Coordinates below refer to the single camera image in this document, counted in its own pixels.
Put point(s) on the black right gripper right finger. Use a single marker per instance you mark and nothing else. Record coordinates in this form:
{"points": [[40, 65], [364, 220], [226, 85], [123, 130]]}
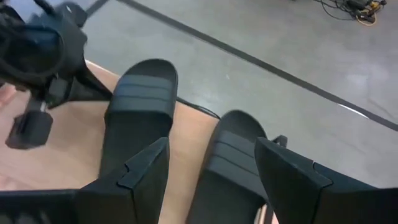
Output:
{"points": [[289, 186]]}

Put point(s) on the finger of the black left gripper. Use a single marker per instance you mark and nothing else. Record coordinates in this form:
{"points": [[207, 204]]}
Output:
{"points": [[29, 130], [93, 90]]}

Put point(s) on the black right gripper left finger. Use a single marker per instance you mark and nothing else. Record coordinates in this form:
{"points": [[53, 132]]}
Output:
{"points": [[143, 186]]}

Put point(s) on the black slide sandal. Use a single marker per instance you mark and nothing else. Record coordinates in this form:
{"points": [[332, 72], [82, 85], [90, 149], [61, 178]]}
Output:
{"points": [[230, 161], [140, 102]]}

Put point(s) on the black-framed wooden shoe shelf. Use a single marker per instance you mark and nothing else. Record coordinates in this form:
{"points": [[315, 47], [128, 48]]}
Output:
{"points": [[189, 146]]}

